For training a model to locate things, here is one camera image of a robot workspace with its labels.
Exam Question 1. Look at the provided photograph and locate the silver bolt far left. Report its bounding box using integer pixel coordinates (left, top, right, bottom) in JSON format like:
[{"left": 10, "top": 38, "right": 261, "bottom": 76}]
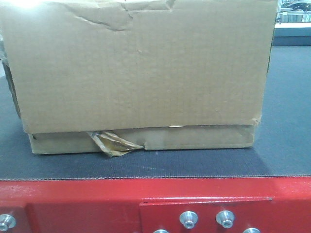
[{"left": 0, "top": 214, "right": 16, "bottom": 232}]

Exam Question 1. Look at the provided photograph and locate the silver bolt centre right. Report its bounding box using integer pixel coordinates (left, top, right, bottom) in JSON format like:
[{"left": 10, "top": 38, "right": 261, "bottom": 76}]
[{"left": 216, "top": 210, "right": 235, "bottom": 229}]

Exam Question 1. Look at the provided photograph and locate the silver bolt bottom left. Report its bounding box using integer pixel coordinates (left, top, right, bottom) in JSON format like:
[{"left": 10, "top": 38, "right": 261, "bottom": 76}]
[{"left": 153, "top": 229, "right": 169, "bottom": 233}]

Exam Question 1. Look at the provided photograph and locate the silver bolt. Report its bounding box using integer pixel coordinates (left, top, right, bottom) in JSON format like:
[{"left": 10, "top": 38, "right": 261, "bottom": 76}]
[
  {"left": 179, "top": 211, "right": 198, "bottom": 229},
  {"left": 0, "top": 214, "right": 16, "bottom": 232},
  {"left": 242, "top": 227, "right": 261, "bottom": 233},
  {"left": 153, "top": 229, "right": 169, "bottom": 233},
  {"left": 216, "top": 210, "right": 235, "bottom": 229}
]

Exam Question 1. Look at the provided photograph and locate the dark grey conveyor belt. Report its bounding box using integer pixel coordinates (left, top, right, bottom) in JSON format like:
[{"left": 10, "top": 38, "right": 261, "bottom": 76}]
[{"left": 0, "top": 46, "right": 311, "bottom": 181}]

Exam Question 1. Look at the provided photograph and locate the silver bolt bottom right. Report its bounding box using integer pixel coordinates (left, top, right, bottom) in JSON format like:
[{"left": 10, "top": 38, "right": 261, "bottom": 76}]
[{"left": 242, "top": 227, "right": 261, "bottom": 233}]

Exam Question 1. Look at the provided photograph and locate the brown cardboard carton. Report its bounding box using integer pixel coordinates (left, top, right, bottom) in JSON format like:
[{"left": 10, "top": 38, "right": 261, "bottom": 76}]
[{"left": 0, "top": 0, "right": 277, "bottom": 157}]

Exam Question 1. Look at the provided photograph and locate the red conveyor frame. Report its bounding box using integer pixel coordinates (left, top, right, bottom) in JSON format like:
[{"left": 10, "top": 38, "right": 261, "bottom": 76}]
[{"left": 0, "top": 177, "right": 311, "bottom": 233}]

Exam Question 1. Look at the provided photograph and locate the silver bolt centre left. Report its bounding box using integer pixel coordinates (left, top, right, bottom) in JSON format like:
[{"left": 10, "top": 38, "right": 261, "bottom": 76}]
[{"left": 179, "top": 211, "right": 198, "bottom": 229}]

